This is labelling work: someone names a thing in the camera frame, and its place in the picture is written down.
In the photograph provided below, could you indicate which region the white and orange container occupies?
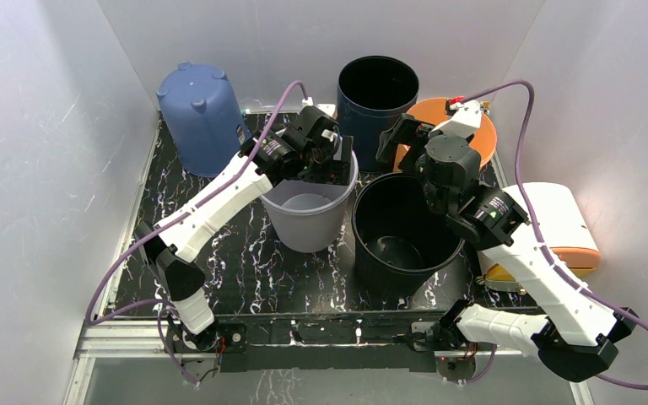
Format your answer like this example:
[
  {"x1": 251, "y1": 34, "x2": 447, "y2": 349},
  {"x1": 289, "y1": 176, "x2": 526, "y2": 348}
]
[{"x1": 476, "y1": 182, "x2": 601, "y2": 294}]

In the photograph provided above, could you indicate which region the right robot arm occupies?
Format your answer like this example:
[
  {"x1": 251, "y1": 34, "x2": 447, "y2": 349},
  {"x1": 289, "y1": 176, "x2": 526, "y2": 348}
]
[{"x1": 376, "y1": 114, "x2": 634, "y2": 382}]

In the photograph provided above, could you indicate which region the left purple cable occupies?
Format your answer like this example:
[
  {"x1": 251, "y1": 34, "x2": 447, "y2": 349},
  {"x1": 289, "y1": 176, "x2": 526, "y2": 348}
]
[{"x1": 84, "y1": 80, "x2": 310, "y2": 386}]

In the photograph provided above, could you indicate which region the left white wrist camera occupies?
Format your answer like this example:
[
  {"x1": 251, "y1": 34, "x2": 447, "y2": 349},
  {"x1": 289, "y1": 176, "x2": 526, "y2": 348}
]
[{"x1": 295, "y1": 97, "x2": 338, "y2": 144}]

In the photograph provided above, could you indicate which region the orange bucket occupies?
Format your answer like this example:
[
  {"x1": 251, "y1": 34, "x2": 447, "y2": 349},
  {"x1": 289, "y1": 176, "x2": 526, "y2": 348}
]
[{"x1": 392, "y1": 97, "x2": 498, "y2": 172}]

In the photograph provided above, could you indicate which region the dark blue bucket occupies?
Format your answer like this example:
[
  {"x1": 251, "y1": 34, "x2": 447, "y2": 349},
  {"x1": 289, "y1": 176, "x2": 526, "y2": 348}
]
[{"x1": 336, "y1": 56, "x2": 419, "y2": 173}]

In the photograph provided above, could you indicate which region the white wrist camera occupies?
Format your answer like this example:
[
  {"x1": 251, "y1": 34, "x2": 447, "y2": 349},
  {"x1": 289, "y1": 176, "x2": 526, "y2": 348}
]
[
  {"x1": 295, "y1": 97, "x2": 338, "y2": 144},
  {"x1": 429, "y1": 96, "x2": 485, "y2": 138}
]

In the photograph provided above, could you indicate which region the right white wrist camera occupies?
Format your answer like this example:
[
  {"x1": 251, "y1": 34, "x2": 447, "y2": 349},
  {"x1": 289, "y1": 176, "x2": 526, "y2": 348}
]
[{"x1": 429, "y1": 96, "x2": 485, "y2": 138}]

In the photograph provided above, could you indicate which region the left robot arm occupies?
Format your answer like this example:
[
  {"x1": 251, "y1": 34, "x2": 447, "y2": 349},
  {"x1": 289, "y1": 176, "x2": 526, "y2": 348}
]
[{"x1": 136, "y1": 99, "x2": 356, "y2": 351}]

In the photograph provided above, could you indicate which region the grey plastic bucket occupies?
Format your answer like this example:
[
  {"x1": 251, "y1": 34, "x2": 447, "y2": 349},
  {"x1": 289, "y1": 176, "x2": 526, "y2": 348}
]
[{"x1": 254, "y1": 138, "x2": 359, "y2": 253}]

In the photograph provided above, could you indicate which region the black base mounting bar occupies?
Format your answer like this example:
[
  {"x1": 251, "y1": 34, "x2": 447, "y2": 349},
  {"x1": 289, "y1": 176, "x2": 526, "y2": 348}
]
[{"x1": 212, "y1": 310, "x2": 477, "y2": 375}]

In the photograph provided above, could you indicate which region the large black bucket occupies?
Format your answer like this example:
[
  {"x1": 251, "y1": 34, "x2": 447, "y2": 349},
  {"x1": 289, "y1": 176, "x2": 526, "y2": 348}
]
[{"x1": 352, "y1": 173, "x2": 464, "y2": 299}]

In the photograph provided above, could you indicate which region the blue plastic bucket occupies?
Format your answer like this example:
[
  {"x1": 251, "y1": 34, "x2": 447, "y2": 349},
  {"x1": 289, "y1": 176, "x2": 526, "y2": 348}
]
[{"x1": 156, "y1": 62, "x2": 251, "y2": 177}]

